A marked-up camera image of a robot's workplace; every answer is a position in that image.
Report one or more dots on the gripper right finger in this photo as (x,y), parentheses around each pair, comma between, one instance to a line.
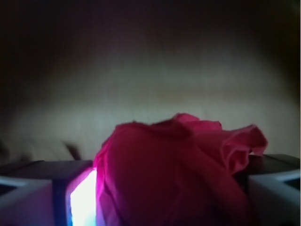
(272,183)

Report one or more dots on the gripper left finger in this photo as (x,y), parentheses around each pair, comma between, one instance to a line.
(48,193)

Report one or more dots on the red paper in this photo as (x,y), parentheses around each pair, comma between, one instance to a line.
(177,172)

